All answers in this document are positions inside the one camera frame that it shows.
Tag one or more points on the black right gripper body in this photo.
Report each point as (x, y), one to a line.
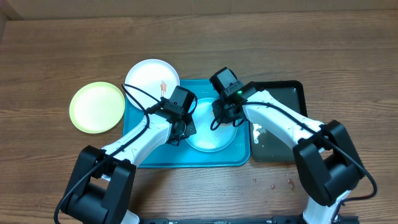
(225, 114)

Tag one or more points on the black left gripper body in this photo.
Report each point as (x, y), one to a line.
(188, 129)

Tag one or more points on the light blue plate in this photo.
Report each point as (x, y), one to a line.
(205, 139)

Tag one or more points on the white plate with red stain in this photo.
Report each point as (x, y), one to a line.
(156, 77)

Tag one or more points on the yellow-green plate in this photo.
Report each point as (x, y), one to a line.
(97, 107)

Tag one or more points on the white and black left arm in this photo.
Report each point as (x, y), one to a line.
(100, 185)

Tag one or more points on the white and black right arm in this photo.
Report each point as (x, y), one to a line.
(328, 164)

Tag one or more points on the black water tray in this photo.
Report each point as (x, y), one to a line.
(265, 147)

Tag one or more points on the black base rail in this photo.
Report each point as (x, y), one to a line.
(273, 220)

